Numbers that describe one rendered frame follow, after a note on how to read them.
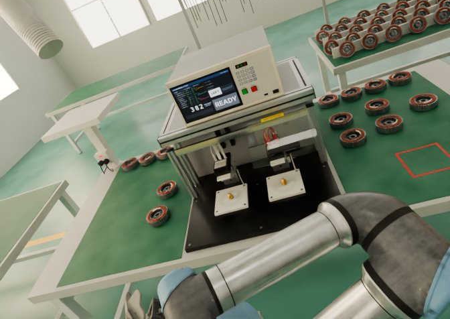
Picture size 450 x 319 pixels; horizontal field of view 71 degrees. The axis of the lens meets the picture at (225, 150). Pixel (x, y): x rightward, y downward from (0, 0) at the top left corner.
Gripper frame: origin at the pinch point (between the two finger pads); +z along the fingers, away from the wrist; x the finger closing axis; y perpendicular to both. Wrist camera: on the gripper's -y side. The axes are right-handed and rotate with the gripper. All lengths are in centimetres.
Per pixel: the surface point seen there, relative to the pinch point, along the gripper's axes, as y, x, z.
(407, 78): 95, -102, 84
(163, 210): -10, -5, 77
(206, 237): -4, -21, 49
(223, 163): 23, -20, 66
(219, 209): 5, -25, 59
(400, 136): 62, -86, 52
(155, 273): -26, -7, 51
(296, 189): 26, -49, 48
